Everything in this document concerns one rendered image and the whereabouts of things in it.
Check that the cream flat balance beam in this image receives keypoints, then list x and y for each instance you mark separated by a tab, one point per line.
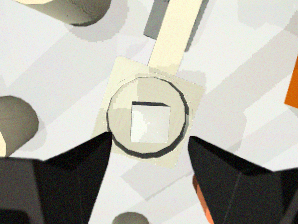
173	24

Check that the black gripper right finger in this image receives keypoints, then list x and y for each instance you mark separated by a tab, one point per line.
237	191

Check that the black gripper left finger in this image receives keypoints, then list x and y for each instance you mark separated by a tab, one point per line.
59	190

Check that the orange cylinder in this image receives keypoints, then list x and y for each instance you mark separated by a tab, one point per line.
201	199

